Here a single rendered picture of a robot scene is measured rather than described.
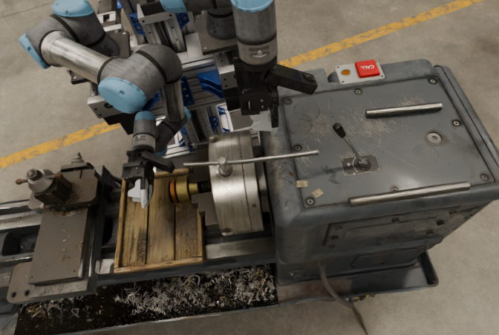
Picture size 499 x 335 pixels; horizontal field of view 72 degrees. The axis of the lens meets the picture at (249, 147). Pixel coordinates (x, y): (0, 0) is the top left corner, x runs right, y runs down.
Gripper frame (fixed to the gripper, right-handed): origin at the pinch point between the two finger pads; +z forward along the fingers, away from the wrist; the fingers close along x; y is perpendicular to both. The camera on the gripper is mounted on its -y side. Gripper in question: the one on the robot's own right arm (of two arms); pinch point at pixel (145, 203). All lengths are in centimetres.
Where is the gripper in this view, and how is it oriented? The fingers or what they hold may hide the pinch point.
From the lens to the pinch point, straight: 112.0
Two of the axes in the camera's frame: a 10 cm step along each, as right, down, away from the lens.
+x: -1.1, -5.3, -8.4
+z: 1.1, 8.3, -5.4
